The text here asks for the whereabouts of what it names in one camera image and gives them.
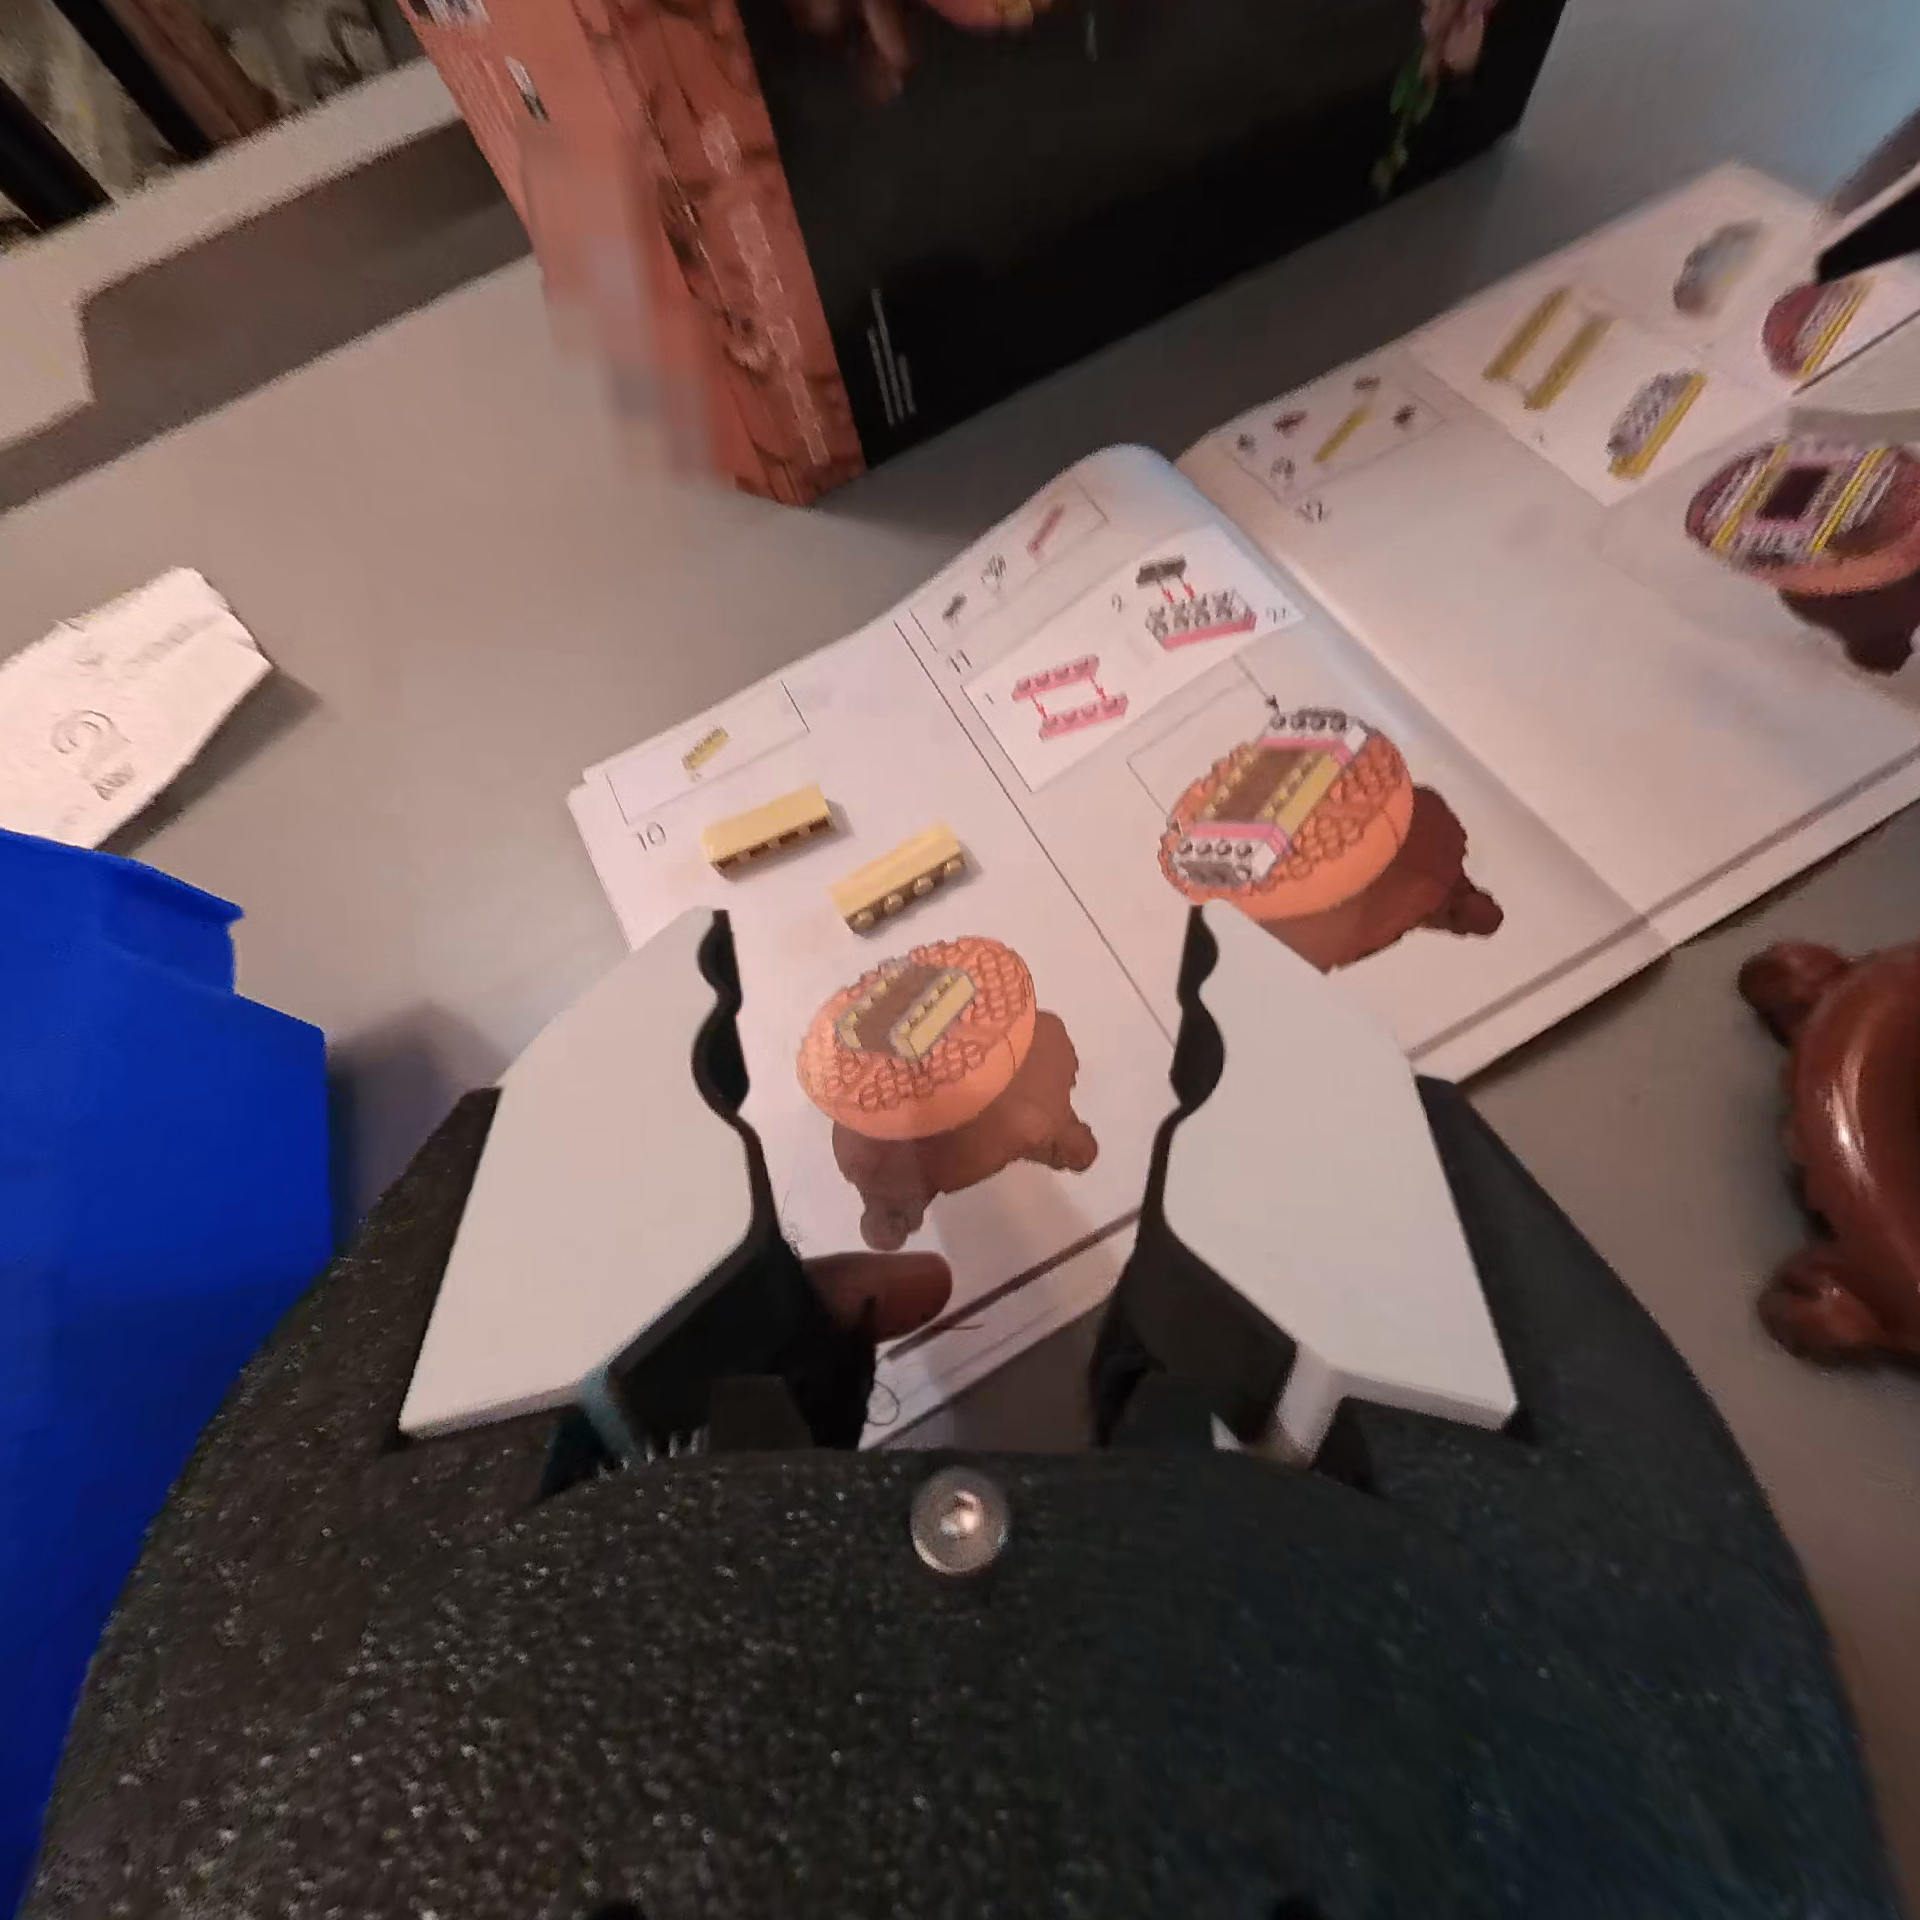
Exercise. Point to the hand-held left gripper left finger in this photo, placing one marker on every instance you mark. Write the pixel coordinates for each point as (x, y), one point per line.
(571, 1231)

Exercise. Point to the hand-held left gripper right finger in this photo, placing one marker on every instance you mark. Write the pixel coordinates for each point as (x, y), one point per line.
(1336, 1231)

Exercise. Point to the tan brick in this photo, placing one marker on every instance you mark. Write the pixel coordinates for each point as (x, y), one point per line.
(900, 881)
(769, 834)

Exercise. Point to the grey desk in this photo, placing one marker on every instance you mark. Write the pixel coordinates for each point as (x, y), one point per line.
(422, 633)

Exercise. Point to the person's left hand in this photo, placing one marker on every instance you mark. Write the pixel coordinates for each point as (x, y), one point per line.
(884, 1298)

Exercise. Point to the blue plastic bin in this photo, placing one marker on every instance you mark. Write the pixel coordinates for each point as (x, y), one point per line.
(135, 1292)

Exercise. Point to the open building instruction booklet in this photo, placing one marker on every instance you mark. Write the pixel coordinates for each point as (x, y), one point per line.
(1441, 661)

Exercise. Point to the white paper bag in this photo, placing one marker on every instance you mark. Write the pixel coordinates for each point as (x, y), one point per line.
(121, 708)

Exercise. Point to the dark building set box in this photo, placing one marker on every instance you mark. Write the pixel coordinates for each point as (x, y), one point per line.
(1142, 182)

